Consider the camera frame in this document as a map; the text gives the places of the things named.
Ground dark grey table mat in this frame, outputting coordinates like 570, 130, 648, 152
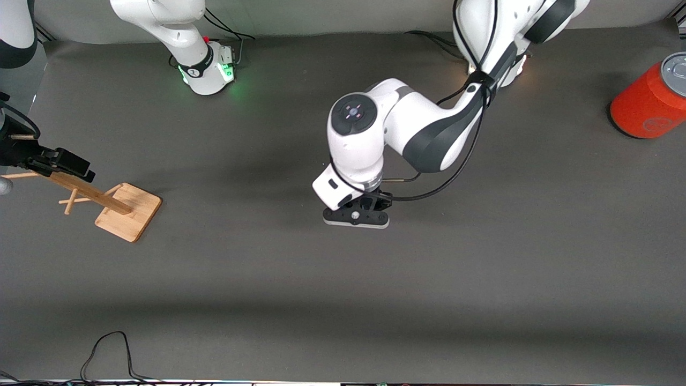
0, 21, 686, 384

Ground wooden mug tree stand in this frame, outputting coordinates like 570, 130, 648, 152
0, 170, 162, 243

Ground orange can with grey lid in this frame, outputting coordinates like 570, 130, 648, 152
610, 52, 686, 140

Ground black cable along right arm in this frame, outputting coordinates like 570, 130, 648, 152
0, 102, 41, 140

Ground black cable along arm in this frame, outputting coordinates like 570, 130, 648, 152
328, 0, 502, 203
0, 102, 41, 140

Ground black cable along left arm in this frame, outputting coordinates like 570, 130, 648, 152
328, 0, 502, 203

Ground black left arm base cables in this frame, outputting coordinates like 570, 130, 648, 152
405, 29, 472, 61

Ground black arm base cables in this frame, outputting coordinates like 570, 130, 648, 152
405, 29, 472, 61
169, 6, 257, 69

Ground black cable loop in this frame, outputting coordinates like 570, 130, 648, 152
0, 331, 177, 386

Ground black right arm base cables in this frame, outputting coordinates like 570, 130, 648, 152
169, 6, 257, 69

